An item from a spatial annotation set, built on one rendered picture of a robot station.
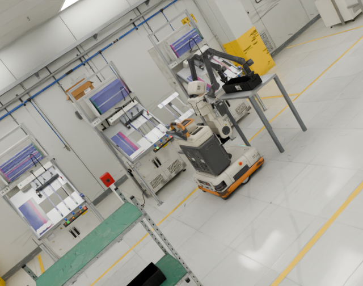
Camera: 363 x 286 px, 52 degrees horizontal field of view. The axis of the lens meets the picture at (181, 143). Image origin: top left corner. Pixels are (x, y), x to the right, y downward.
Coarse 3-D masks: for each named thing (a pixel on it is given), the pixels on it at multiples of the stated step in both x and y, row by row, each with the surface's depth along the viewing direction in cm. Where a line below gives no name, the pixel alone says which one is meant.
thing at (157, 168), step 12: (168, 144) 543; (144, 156) 528; (156, 156) 536; (168, 156) 544; (180, 156) 553; (144, 168) 529; (156, 168) 536; (168, 168) 545; (180, 168) 553; (132, 180) 577; (156, 180) 538; (168, 180) 546
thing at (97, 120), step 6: (96, 72) 515; (90, 78) 512; (120, 78) 538; (78, 84) 505; (126, 84) 527; (72, 90) 502; (132, 90) 531; (126, 96) 528; (90, 102) 506; (96, 114) 515; (102, 114) 514; (96, 120) 514; (180, 150) 545; (144, 186) 508
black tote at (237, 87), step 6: (234, 78) 465; (240, 78) 454; (246, 78) 444; (258, 78) 421; (228, 84) 471; (234, 84) 440; (240, 84) 429; (246, 84) 420; (252, 84) 418; (258, 84) 421; (228, 90) 461; (234, 90) 450; (240, 90) 438; (246, 90) 429
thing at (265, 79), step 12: (264, 84) 417; (276, 84) 428; (228, 96) 453; (240, 96) 424; (252, 96) 412; (288, 96) 431; (264, 120) 420; (300, 120) 440; (240, 132) 486; (276, 144) 430
